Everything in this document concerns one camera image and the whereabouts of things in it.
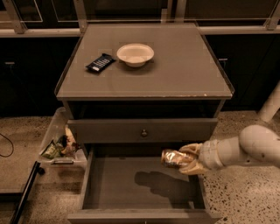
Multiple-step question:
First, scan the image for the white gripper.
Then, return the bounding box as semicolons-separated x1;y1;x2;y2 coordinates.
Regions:
179;140;224;175

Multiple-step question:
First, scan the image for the orange soda can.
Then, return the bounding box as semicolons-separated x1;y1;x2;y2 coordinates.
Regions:
161;149;195;168

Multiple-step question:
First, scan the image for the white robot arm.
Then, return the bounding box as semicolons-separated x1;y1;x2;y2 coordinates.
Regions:
179;125;280;175

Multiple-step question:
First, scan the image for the grey top drawer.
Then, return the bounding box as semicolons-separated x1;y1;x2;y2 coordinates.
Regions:
67;118;218;144

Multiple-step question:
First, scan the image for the brass drawer knob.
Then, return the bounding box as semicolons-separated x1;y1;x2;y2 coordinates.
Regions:
141;129;148;137

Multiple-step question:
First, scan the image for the open grey middle drawer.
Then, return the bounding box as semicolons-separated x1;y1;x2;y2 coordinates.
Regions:
67;148;221;224

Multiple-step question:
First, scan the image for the grey drawer cabinet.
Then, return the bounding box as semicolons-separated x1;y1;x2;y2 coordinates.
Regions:
56;24;234;152

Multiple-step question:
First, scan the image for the white paper bowl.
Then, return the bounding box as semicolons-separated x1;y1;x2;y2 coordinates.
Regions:
116;44;154;67

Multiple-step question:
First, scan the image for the crumpled brown snack bag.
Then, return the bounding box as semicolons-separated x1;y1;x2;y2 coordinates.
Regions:
59;128;80;157

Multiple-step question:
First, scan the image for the dark blue snack bar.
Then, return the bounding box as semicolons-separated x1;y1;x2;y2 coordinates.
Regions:
86;53;116;73

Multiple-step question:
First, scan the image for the clear plastic storage bin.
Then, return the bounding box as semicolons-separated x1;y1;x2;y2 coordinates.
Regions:
37;107;87;167

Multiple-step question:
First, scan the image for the green snack bag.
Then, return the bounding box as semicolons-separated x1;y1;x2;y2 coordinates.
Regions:
41;140;64;159

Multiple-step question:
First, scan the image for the black metal floor rail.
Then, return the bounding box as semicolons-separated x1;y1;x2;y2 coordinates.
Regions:
10;161;40;224

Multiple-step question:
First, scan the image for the black floor cable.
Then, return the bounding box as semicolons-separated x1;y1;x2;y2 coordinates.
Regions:
0;132;15;158

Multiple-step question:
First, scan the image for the white window frame rail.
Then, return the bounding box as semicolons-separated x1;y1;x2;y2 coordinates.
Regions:
0;0;280;37

